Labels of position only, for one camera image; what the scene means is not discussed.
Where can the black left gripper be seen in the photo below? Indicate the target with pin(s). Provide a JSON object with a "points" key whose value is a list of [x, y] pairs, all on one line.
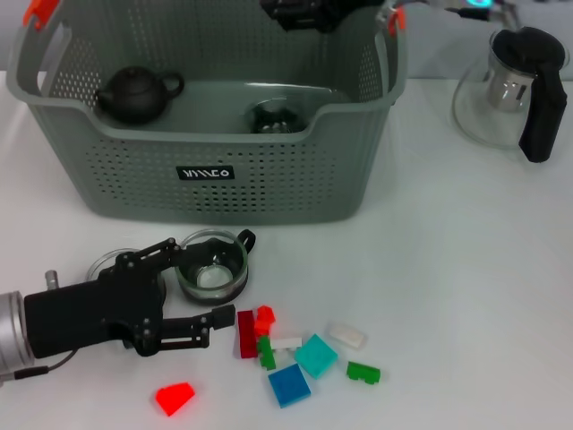
{"points": [[89, 313]]}

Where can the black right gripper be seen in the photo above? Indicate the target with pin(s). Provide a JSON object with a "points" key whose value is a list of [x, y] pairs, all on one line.
{"points": [[313, 11]]}

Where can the glass teacup black sleeve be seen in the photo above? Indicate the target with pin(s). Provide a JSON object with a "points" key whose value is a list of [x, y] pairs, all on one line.
{"points": [[100, 262], [210, 280], [275, 118]]}

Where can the grey perforated storage basket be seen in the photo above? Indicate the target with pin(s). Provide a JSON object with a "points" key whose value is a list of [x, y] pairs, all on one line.
{"points": [[268, 179]]}

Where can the dark red long brick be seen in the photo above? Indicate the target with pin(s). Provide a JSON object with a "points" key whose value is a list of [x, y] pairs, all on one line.
{"points": [[247, 340]]}

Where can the bright red small brick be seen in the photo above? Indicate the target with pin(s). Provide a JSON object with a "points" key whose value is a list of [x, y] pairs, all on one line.
{"points": [[264, 319]]}

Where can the orange red slope brick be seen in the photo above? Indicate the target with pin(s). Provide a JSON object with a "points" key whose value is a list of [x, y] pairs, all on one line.
{"points": [[173, 398]]}

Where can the green toy brick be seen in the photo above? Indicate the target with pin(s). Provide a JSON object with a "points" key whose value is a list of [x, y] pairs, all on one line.
{"points": [[362, 372], [267, 356]]}

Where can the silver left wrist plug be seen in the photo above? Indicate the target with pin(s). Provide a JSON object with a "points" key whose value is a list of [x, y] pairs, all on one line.
{"points": [[52, 280]]}

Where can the white long toy brick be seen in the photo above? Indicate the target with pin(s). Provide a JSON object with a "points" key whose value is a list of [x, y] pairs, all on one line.
{"points": [[286, 342]]}

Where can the blue square toy plate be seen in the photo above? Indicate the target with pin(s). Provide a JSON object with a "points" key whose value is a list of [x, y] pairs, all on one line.
{"points": [[288, 385]]}

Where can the teal square toy plate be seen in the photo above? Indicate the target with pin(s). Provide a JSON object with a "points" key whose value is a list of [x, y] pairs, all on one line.
{"points": [[315, 357]]}

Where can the white flat toy plate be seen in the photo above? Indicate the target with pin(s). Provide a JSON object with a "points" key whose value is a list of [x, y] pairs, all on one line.
{"points": [[347, 336]]}

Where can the black clay teapot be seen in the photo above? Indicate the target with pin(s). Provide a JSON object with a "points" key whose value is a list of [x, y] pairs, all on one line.
{"points": [[134, 96]]}

